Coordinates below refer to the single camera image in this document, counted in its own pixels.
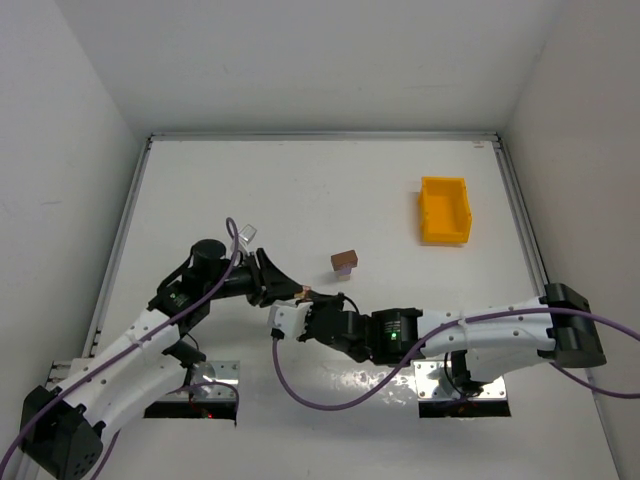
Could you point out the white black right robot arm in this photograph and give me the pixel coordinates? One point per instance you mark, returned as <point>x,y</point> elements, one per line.
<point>554,327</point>

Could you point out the metal base plate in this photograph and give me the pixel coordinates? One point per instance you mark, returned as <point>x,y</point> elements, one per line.
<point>432,385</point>
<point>210,381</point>

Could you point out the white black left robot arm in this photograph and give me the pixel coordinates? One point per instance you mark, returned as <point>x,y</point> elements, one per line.
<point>64,429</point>

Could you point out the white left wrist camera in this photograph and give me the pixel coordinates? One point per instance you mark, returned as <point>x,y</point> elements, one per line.
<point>245,237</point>

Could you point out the yellow plastic bin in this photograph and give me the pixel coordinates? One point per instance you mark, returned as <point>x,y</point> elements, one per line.
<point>445,214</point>

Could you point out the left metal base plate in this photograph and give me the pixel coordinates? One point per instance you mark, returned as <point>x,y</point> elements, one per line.
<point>210,381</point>

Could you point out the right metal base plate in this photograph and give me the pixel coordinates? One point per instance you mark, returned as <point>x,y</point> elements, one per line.
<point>432,385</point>

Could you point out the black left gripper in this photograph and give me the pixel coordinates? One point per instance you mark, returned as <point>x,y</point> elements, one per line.
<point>258,278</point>

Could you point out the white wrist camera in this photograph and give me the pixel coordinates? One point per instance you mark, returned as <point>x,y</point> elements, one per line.
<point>287,320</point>
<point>245,237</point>

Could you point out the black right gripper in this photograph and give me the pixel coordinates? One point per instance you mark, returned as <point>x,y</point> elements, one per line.
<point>317,325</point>

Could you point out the helicopter shaped wooden piece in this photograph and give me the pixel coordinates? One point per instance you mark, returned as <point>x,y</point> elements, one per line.
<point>305,295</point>

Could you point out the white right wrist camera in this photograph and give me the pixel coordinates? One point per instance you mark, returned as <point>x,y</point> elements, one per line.
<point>287,320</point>

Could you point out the brown rectangular wooden block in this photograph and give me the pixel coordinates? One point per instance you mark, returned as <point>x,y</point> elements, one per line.
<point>344,260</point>

